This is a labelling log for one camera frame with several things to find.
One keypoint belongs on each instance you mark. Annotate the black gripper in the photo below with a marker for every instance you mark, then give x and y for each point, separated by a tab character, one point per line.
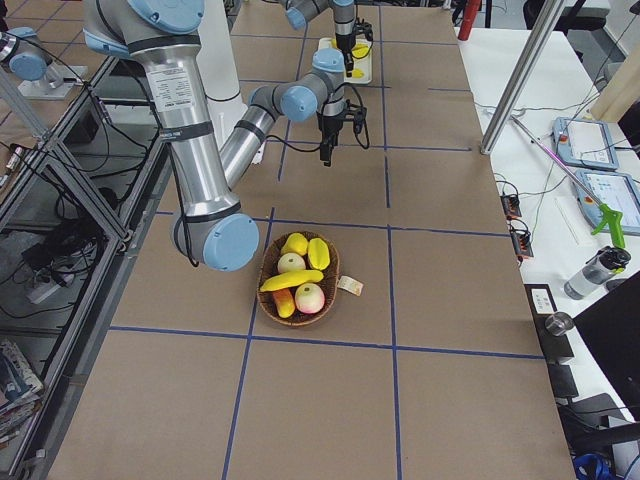
330	123
345	42

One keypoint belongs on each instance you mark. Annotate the basket paper tag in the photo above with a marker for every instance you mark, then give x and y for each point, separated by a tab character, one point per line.
350	285

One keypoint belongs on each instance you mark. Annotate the brown wicker basket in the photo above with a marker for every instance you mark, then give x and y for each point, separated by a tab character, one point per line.
328	284

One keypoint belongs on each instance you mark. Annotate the yellow lemon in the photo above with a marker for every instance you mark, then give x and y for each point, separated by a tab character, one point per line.
296	243

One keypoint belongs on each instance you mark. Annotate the red yellow apple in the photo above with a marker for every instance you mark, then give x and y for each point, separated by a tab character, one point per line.
290	262
309	298

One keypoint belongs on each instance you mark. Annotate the red cylinder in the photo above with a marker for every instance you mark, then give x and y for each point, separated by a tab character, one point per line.
471	8

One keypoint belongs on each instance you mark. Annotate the orange yellow mango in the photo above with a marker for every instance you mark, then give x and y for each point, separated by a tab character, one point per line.
284	303

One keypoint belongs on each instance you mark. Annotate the far teach pendant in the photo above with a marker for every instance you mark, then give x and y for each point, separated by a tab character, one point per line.
585	143

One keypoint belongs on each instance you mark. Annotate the teach pendant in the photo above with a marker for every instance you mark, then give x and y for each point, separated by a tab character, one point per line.
617	190
585	143

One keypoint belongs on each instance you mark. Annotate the small metal cup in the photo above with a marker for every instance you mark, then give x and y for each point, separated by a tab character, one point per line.
559	323

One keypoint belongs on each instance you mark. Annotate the near teach pendant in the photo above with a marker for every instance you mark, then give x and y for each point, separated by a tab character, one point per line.
617	190

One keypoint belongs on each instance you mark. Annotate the grey water bottle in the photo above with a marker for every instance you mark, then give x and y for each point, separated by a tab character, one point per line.
602	267

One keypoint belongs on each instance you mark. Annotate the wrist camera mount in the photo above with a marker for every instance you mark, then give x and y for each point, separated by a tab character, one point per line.
356	115
363	28

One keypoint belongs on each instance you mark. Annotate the white camera stand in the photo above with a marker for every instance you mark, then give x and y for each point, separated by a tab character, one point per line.
225	75

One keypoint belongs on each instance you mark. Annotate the aluminium frame post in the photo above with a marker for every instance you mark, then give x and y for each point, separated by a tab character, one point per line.
536	41

